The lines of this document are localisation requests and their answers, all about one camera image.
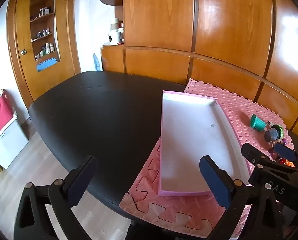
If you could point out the red toy car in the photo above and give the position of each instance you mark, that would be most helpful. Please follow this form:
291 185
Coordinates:
285 162

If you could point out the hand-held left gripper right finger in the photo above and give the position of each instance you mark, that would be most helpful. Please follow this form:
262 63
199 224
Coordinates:
214 177

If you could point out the blue foam tile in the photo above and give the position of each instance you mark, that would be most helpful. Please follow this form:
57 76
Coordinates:
96 62

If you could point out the dark grey plastic cup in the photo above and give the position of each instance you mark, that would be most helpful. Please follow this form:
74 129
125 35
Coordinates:
271 133

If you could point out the white storage box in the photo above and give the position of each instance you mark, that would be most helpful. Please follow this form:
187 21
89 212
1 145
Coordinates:
11 145

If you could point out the metal door knob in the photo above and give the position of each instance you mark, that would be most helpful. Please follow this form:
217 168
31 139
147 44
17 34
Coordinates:
23 52

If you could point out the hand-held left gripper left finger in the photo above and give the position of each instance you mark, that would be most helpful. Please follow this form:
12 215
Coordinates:
78 180

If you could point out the white jug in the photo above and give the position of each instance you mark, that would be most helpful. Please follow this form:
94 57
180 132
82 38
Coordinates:
115 37

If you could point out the wooden door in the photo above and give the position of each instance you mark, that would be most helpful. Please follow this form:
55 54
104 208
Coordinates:
21 30

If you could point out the blue foam mat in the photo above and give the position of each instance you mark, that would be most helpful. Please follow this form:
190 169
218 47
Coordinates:
46 64

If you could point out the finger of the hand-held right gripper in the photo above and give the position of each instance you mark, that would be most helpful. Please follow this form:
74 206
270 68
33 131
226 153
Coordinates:
286 152
254 152

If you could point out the teal ribbed plastic cup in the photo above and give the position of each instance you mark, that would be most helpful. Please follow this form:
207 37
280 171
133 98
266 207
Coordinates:
259 123

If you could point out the purple ball toy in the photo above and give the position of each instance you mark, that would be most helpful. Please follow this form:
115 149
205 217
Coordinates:
283 140

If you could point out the group of white bottles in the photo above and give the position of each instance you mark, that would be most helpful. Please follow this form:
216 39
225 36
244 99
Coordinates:
48 48

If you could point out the pink cardboard box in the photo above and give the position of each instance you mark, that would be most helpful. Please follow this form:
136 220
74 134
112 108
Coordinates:
189 135

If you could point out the green and white plastic device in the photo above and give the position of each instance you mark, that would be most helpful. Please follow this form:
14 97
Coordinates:
279 131

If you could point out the white photo frame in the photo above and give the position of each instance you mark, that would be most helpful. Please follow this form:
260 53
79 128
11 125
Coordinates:
41 12

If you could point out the pink foam mat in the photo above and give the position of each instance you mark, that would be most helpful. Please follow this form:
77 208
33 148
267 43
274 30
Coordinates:
239 105

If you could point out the white paper roll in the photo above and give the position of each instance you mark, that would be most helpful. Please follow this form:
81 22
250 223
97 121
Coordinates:
114 23

